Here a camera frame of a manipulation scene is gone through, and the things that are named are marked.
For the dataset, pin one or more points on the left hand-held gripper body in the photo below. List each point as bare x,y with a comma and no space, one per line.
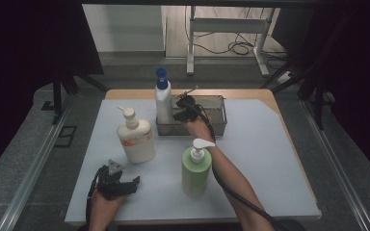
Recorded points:
109,186

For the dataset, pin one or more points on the person's left hand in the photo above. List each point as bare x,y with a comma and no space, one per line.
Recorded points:
104,210

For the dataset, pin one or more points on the metal mesh basket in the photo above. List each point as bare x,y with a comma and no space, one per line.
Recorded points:
218,125

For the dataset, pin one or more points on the white metal desk frame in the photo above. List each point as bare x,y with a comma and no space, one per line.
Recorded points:
228,25

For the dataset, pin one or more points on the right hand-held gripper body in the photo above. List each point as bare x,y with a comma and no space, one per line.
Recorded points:
188,102

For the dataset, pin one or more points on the white power strip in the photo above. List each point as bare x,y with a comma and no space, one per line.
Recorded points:
285,77

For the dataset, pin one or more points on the white cabinet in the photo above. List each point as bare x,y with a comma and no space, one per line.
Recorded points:
125,29

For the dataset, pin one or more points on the cream pump bottle orange label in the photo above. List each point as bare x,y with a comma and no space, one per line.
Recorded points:
138,141

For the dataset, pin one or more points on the pale blue table mat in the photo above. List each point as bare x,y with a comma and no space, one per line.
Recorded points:
269,160

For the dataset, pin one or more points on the black tripod stand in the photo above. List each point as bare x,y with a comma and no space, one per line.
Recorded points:
57,96
318,102

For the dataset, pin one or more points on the green pump bottle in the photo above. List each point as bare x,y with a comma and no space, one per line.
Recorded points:
194,173

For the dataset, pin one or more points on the person's right hand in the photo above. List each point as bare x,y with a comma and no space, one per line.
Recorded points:
200,128

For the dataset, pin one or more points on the white bottle blue pump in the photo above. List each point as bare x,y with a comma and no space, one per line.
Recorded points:
163,102

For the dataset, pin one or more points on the aluminium rail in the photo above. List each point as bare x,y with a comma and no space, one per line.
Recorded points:
35,166
337,166

